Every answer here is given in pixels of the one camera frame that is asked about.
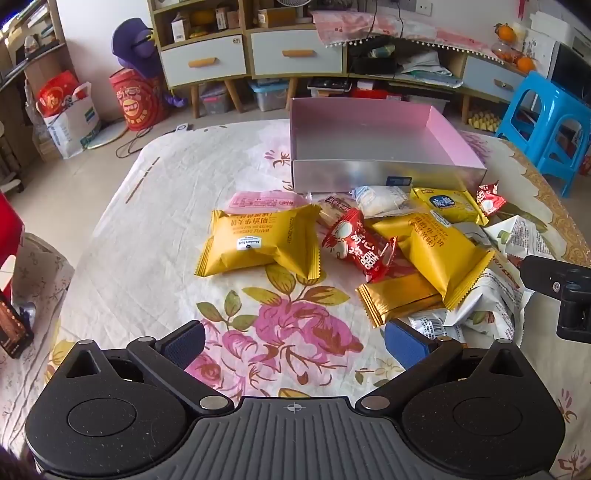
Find small red candy packet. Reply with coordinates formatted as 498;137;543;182
475;180;508;217

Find black floor cable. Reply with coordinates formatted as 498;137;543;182
115;129;178;158

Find clear storage bin blue lid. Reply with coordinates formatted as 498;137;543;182
249;79;291;112

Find yellow cake packet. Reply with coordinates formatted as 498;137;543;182
194;203;322;283
372;210;496;310

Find blue plastic stool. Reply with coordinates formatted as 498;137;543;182
496;71;591;199

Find low wooden drawer cabinet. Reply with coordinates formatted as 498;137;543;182
245;23;349;114

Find round white board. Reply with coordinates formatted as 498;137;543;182
85;122;129;149

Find stack of papers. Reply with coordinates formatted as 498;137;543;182
399;51;465;88

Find curved wooden shelf cabinet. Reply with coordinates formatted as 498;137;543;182
346;37;527;125

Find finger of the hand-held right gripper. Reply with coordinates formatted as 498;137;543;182
519;255;591;296

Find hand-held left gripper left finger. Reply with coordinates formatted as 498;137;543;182
62;320;235;415

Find dark brown box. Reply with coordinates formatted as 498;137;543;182
0;291;35;360

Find yellow egg tray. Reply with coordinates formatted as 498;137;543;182
467;111;503;134

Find pink cardboard box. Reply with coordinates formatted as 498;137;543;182
289;97;489;193

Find large red candy packet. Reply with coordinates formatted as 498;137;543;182
322;208;398;283

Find gold foil packet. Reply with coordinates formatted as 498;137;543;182
356;272;446;328

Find pink snack packet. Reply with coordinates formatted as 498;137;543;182
225;191;309;215

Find purple plush toy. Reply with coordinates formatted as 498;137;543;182
112;17;188;109

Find white desk fan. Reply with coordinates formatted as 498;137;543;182
272;0;315;25

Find clear white cracker packet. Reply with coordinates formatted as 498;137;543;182
349;185;411;217

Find pink fringed cloth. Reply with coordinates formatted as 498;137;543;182
311;9;506;65

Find white barcode snack packet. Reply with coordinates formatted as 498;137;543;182
409;309;467;343

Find black microwave oven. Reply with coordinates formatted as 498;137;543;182
549;41;591;100

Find black bag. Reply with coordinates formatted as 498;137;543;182
351;44;400;77

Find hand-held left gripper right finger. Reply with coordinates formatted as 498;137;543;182
356;318;527;414

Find black flat device box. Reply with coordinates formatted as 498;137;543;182
307;76;352;90

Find tall wooden drawer cabinet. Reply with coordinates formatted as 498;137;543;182
148;0;252;118

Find yellow packet with blue label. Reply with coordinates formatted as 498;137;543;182
410;187;489;227

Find red round bucket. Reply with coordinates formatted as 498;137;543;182
109;68;168;132

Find brown cardboard box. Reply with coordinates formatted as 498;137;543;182
257;7;296;28

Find yellow toy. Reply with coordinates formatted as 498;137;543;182
190;9;215;38

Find white red shopping bag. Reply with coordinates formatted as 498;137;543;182
36;70;102;160

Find small brown biscuit packet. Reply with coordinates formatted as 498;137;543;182
318;194;358;229

